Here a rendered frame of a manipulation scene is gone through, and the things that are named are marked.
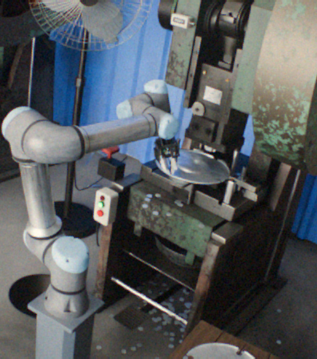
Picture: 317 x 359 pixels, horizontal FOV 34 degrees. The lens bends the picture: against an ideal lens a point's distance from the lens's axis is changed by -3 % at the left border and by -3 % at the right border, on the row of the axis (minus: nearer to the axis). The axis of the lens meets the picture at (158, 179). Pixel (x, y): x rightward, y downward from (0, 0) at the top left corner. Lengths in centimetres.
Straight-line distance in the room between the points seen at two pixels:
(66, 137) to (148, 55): 230
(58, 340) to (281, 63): 110
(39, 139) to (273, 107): 66
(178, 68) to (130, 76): 175
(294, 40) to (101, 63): 261
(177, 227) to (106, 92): 203
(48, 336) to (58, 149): 69
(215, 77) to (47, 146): 80
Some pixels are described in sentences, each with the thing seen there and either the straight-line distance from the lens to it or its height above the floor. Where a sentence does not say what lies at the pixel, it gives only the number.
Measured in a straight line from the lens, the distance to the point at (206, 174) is 201.
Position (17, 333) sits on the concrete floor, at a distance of 232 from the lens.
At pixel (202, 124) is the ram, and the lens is 200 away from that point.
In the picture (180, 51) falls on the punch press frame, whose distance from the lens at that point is 199.
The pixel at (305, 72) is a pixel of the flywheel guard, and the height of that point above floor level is 133.
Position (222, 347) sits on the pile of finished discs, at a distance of 188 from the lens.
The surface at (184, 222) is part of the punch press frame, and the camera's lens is 201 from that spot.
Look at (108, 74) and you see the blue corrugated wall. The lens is 387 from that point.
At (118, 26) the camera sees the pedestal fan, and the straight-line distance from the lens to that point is 250.
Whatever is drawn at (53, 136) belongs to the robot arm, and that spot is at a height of 107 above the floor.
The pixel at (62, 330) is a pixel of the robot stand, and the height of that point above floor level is 42.
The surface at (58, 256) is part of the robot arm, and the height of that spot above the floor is 67.
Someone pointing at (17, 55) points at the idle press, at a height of 79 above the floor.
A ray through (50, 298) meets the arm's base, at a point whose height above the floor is 50.
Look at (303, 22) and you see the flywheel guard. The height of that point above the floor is 145.
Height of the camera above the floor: 161
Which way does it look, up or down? 26 degrees down
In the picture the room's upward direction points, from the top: 10 degrees clockwise
